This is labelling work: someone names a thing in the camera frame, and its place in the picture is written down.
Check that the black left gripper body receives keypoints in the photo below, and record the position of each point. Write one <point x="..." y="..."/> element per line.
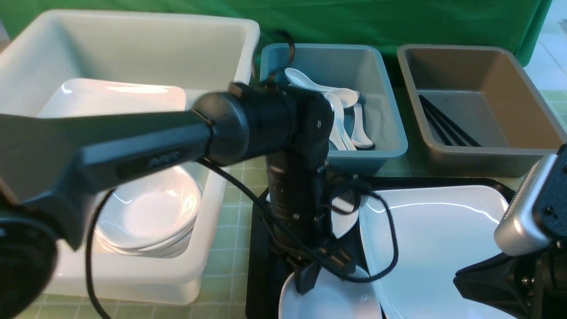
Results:
<point x="297" y="191"/>

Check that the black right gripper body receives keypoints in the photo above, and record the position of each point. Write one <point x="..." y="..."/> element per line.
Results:
<point x="527" y="287"/>

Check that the small white bowl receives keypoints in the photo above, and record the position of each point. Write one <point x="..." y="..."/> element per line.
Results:
<point x="345" y="217"/>
<point x="331" y="298"/>

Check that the large white square plate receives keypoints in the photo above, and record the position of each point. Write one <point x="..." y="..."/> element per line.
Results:
<point x="439" y="231"/>

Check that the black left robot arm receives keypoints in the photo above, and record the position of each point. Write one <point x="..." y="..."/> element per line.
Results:
<point x="53" y="169"/>

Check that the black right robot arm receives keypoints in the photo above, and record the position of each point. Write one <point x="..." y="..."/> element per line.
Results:
<point x="550" y="209"/>

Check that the white soup spoon in bin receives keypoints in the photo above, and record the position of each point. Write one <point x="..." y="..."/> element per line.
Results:
<point x="359" y="137"/>
<point x="338" y="136"/>
<point x="299" y="79"/>
<point x="348" y="97"/>

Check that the black plastic serving tray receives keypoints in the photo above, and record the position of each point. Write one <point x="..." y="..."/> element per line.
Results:
<point x="268" y="269"/>

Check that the green checkered tablecloth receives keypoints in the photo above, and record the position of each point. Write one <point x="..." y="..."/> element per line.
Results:
<point x="223" y="289"/>

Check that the teal plastic bin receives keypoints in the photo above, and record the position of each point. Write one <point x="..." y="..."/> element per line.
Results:
<point x="362" y="69"/>

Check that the stack of white bowls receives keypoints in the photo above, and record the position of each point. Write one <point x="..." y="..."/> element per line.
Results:
<point x="151" y="217"/>

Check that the large white plastic tub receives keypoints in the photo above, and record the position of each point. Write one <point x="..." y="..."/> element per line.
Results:
<point x="198" y="53"/>

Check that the chopsticks in brown bin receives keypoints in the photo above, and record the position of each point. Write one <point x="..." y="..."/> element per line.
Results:
<point x="448" y="131"/>

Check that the brown plastic bin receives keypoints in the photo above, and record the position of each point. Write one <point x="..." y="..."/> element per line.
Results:
<point x="487" y="93"/>

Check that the stack of white plates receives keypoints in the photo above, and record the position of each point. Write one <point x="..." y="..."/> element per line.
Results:
<point x="82" y="97"/>

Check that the green backdrop cloth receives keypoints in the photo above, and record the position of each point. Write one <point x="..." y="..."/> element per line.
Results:
<point x="513" y="25"/>

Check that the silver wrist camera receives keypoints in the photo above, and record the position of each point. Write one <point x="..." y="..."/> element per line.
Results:
<point x="518" y="233"/>

